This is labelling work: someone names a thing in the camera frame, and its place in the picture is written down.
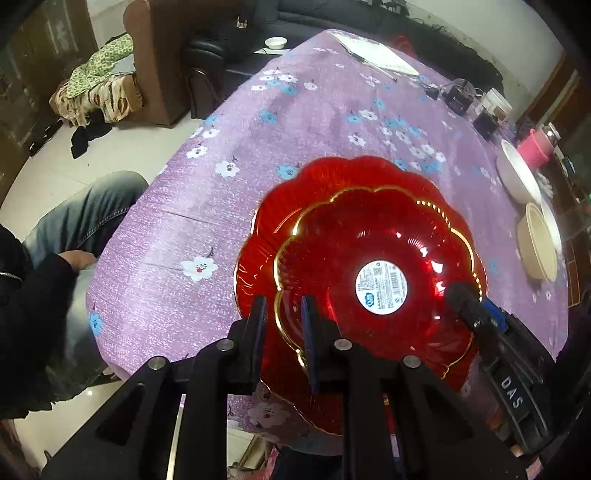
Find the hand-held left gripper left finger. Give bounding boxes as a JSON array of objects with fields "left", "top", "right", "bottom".
[{"left": 41, "top": 295, "right": 269, "bottom": 480}]

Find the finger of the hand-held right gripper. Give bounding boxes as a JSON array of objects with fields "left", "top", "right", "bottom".
[{"left": 444, "top": 281, "right": 511, "bottom": 370}]

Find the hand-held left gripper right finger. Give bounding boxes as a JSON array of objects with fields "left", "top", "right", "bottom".
[{"left": 300, "top": 295, "right": 527, "bottom": 480}]

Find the beige bowl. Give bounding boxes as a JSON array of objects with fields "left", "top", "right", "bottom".
[{"left": 516, "top": 202, "right": 559, "bottom": 282}]

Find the large red gold-rimmed plate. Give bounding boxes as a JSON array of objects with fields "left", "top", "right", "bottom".
[{"left": 235, "top": 156, "right": 489, "bottom": 437}]

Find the white dish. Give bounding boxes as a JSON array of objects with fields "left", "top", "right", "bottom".
[{"left": 539, "top": 198, "right": 563, "bottom": 256}]

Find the small red gold-rimmed plate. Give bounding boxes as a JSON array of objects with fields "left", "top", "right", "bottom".
[{"left": 273, "top": 185, "right": 488, "bottom": 381}]

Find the large white bowl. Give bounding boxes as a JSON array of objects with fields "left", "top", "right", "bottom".
[{"left": 496, "top": 138, "right": 544, "bottom": 205}]

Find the pink container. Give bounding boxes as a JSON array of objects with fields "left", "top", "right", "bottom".
[{"left": 516, "top": 128, "right": 557, "bottom": 169}]

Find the dark glass jar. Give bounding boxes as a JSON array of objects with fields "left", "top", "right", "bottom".
[{"left": 473, "top": 108, "right": 502, "bottom": 140}]

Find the white plastic jar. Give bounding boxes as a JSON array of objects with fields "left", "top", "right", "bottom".
[{"left": 480, "top": 88, "right": 513, "bottom": 121}]

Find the purple floral tablecloth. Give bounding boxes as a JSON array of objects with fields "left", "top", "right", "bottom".
[{"left": 88, "top": 28, "right": 572, "bottom": 457}]

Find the dark clothes pile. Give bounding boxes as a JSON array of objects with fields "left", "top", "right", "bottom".
[{"left": 69, "top": 111, "right": 115, "bottom": 160}]

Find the black pen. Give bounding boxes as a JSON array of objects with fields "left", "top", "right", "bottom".
[{"left": 353, "top": 51, "right": 399, "bottom": 83}]

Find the beige printed blanket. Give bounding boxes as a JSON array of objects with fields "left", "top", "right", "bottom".
[{"left": 49, "top": 73, "right": 144, "bottom": 127}]

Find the white paper notebook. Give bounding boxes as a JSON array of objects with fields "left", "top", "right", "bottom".
[{"left": 334, "top": 31, "right": 421, "bottom": 77}]

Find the black leather sofa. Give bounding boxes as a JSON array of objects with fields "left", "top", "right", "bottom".
[{"left": 186, "top": 0, "right": 505, "bottom": 122}]

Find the brown armchair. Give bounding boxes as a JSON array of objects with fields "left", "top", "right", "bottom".
[{"left": 122, "top": 0, "right": 246, "bottom": 128}]

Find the green patterned cloth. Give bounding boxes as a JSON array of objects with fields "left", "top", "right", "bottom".
[{"left": 65, "top": 34, "right": 135, "bottom": 100}]

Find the dark wooden glass-door cabinet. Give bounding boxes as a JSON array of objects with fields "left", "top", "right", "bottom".
[{"left": 0, "top": 0, "right": 101, "bottom": 195}]

